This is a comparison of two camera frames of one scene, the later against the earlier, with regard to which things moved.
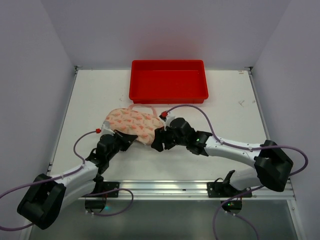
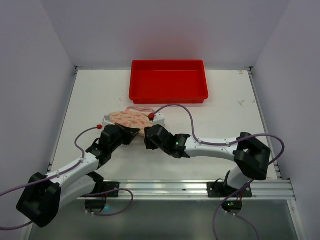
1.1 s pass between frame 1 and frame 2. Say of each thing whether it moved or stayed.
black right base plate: stayed
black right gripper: moved
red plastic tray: stayed
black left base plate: stayed
